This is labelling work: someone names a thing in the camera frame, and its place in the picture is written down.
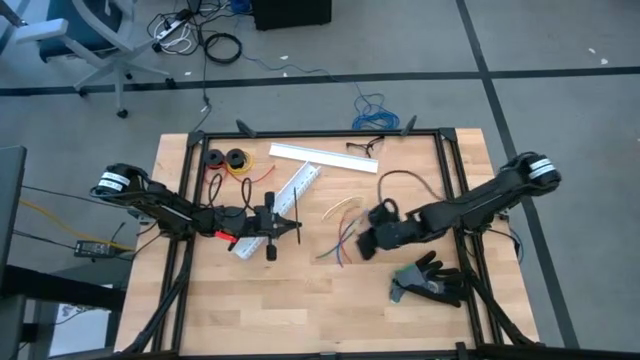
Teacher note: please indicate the black zip tie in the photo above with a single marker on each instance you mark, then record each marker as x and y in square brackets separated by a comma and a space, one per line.
[296, 210]

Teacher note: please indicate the dark grey monitor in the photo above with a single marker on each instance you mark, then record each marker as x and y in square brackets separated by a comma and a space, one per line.
[10, 210]

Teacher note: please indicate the black power adapter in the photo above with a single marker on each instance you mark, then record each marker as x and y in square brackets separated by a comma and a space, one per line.
[92, 248]

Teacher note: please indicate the black aluminium table frame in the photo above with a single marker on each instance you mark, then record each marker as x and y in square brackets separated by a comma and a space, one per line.
[325, 133]

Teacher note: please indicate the black side desk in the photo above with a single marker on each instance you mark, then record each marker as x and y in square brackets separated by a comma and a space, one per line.
[60, 290]

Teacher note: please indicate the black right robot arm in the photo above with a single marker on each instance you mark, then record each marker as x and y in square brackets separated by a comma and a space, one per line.
[480, 200]

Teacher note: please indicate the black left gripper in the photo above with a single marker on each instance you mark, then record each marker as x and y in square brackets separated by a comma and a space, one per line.
[260, 224]

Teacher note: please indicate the white power strip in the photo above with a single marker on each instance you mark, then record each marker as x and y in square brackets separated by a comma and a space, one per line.
[172, 27]

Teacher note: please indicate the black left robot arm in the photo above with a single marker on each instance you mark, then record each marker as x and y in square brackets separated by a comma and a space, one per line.
[170, 210]

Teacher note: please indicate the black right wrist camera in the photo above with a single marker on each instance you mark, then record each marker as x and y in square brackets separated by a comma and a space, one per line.
[385, 212]

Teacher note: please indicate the clear safety glasses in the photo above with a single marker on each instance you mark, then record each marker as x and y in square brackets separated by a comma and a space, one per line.
[366, 148]

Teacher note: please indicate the black grey work glove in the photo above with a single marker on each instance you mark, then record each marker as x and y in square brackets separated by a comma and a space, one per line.
[430, 277]

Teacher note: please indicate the office chair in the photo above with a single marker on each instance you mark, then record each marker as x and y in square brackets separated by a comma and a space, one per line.
[118, 67]

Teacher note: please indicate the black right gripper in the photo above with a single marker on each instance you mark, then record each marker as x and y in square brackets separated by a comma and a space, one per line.
[400, 235]

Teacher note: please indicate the black floor box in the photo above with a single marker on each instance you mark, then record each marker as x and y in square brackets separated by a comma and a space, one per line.
[290, 12]

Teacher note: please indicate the white duct cover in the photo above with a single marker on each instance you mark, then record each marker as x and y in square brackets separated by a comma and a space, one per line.
[325, 157]

